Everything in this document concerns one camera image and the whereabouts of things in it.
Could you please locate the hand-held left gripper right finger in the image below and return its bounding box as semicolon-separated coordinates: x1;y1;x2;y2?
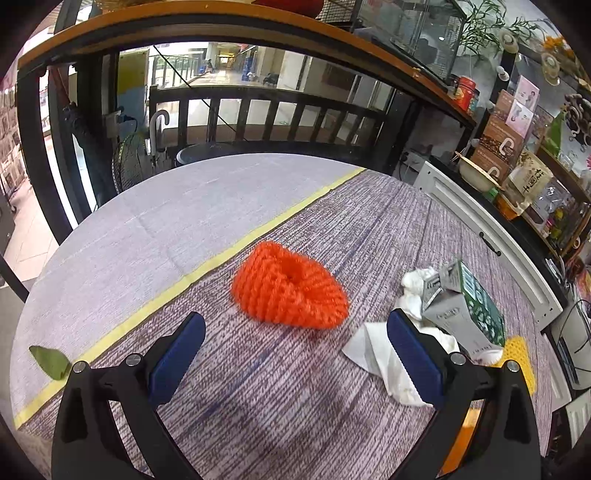
387;308;542;480

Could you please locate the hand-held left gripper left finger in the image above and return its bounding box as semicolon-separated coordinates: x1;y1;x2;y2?
52;311;207;480

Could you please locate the orange foam fruit net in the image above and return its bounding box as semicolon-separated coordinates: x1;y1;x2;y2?
232;241;350;330

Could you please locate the white paper napkin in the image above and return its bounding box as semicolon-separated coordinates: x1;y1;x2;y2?
342;320;459;408

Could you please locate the crumpled white tissue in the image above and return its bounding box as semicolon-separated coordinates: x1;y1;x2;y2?
400;267;440;320

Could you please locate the green and white carton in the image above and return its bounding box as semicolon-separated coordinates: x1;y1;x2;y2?
421;259;507;365

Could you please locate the yellow foam fruit net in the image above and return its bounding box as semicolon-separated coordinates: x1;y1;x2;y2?
489;336;537;398

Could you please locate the green leaf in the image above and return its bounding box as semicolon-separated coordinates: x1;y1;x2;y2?
29;346;73;380

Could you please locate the grey tablecloth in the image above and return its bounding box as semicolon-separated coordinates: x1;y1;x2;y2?
9;154;368;416

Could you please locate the white drawer cabinet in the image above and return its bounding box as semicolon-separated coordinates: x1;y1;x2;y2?
413;161;565;331

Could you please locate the cream bowl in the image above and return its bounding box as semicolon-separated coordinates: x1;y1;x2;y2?
455;154;502;193

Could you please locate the black fan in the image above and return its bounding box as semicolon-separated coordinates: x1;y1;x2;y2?
112;134;156;195

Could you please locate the black round stool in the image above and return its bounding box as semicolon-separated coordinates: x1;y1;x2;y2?
175;144;232;168

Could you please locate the grey pouch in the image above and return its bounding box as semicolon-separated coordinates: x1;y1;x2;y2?
526;178;574;237

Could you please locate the beige paper bag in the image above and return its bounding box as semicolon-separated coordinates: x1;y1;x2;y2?
501;152;554;216

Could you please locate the white umbrella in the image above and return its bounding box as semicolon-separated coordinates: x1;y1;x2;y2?
148;111;170;168

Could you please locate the brown printed box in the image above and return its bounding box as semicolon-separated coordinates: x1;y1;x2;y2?
488;90;527;140
476;124;523;169

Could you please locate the wooden shelf rack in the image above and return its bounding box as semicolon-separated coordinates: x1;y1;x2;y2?
536;138;591;259

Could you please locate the red tin can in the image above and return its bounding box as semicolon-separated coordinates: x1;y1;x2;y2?
456;76;479;112

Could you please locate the pink picture card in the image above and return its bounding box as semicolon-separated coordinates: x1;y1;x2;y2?
505;76;541;139

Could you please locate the black railing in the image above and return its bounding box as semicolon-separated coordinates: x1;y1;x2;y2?
148;85;389;156

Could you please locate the black and white mask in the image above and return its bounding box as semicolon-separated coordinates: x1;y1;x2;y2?
561;92;591;149

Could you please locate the glass terrarium tank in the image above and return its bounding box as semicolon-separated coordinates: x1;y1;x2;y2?
318;0;465;88

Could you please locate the green bamboo plant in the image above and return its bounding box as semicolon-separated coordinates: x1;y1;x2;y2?
455;0;546;57

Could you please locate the orange-edged counter shelf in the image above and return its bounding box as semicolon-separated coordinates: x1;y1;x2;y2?
16;0;477;131

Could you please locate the red vase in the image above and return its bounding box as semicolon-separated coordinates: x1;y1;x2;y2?
252;0;325;14

